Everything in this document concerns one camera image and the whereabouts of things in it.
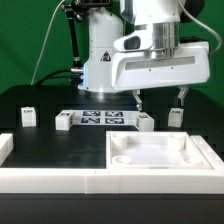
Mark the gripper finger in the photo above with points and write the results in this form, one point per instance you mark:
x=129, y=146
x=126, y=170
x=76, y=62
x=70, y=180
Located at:
x=136, y=95
x=183, y=90

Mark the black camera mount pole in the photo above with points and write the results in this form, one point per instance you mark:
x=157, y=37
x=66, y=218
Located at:
x=77, y=11

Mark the white square table top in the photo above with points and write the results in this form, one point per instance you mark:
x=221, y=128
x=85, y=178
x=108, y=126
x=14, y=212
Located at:
x=153, y=150

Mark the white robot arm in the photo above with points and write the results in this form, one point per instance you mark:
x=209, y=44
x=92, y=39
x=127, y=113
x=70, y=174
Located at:
x=155, y=22

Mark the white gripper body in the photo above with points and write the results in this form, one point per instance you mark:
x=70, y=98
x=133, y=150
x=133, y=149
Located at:
x=136, y=69

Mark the white U-shaped obstacle fence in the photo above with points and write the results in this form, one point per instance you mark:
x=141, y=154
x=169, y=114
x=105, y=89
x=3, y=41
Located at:
x=112, y=181

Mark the fiducial marker sheet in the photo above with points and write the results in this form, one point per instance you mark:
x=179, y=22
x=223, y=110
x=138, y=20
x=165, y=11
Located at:
x=108, y=117

